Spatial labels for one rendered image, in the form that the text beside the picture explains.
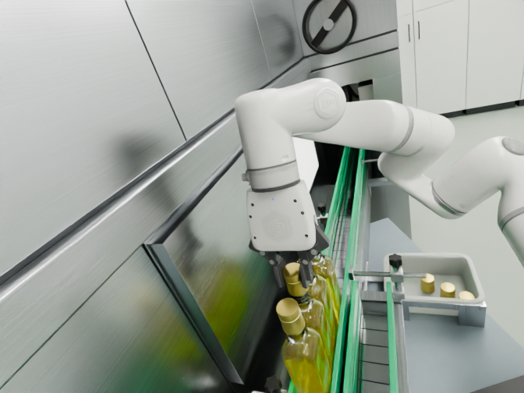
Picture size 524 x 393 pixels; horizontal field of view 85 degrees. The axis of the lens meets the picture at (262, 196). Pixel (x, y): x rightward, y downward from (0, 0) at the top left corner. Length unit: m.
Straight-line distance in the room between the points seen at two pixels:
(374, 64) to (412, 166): 0.83
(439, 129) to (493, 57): 3.78
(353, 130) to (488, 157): 0.23
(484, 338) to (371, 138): 0.60
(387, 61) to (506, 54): 3.07
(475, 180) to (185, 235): 0.49
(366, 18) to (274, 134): 1.03
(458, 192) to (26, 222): 0.63
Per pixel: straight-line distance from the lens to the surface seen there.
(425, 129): 0.56
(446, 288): 0.94
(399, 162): 0.61
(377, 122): 0.52
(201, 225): 0.47
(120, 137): 0.42
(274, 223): 0.43
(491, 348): 0.93
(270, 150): 0.39
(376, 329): 0.76
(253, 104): 0.39
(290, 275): 0.48
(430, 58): 4.21
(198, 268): 0.46
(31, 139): 0.36
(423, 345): 0.90
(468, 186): 0.62
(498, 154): 0.62
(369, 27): 1.37
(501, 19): 4.31
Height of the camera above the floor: 1.51
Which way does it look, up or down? 27 degrees down
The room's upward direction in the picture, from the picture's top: 19 degrees counter-clockwise
